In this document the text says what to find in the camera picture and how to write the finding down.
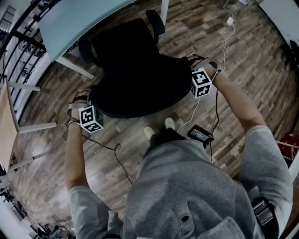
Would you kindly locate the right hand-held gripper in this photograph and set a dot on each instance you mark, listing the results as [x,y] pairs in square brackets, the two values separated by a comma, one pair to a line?
[201,81]

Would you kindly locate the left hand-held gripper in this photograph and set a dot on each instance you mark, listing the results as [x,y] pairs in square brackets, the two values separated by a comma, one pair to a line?
[90,117]

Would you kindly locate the black office chair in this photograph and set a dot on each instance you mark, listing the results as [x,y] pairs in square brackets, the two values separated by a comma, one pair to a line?
[140,70]

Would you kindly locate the person's right forearm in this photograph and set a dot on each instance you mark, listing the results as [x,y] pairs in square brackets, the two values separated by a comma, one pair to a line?
[238,105]

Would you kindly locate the person's left forearm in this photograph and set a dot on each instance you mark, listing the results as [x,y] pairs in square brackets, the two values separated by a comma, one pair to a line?
[74,158]

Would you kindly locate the person's right hand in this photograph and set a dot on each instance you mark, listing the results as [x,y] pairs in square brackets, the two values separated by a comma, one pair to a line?
[212,72]

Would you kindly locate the person's left hand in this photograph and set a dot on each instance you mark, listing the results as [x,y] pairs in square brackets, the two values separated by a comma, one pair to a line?
[75,115]

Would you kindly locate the person's right pale shoe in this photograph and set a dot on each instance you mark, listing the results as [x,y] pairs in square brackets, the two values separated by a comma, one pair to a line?
[169,123]

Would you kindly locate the person's pale shoe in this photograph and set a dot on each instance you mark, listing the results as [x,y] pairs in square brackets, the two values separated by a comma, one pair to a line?
[149,131]
[169,123]

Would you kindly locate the black device with screen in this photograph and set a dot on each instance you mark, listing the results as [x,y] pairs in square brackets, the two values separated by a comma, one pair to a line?
[199,134]

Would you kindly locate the person's left pale shoe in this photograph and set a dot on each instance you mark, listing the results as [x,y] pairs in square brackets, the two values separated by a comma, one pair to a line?
[149,131]

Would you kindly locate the black trousers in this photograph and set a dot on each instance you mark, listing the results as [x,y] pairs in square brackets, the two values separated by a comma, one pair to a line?
[163,137]

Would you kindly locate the white power adapter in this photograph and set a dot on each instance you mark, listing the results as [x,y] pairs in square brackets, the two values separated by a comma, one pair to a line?
[231,20]

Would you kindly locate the wooden table with white legs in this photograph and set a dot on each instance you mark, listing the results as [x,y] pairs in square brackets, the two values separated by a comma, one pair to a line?
[8,130]

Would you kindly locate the light blue table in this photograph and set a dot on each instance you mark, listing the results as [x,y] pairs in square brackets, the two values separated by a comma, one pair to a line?
[70,23]

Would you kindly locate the black stand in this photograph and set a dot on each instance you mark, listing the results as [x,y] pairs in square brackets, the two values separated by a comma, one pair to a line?
[293,50]

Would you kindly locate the black metal railing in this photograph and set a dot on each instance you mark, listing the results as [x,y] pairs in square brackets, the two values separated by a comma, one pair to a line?
[28,40]

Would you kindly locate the white board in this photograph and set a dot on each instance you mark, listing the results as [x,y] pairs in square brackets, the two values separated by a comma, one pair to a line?
[285,18]

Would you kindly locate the grey sweatshirt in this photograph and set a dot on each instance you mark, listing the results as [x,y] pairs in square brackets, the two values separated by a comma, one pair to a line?
[187,186]

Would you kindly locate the red box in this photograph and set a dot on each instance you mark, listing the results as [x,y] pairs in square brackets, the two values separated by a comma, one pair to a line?
[288,144]

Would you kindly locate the white frame table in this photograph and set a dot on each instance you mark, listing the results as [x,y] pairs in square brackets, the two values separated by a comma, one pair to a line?
[294,169]

